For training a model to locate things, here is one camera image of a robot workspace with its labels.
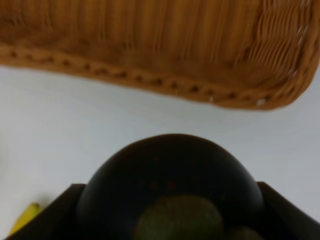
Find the light brown wicker basket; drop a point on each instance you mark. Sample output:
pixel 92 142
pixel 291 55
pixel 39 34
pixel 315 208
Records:
pixel 238 54

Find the yellow banana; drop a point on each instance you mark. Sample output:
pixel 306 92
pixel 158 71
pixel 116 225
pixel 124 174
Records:
pixel 30 212

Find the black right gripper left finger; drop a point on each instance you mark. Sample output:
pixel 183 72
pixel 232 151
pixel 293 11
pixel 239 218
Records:
pixel 55 222

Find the dark avocado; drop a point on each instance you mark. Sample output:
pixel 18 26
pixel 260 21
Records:
pixel 170 187

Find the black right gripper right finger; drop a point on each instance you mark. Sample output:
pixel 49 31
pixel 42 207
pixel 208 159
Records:
pixel 281 220

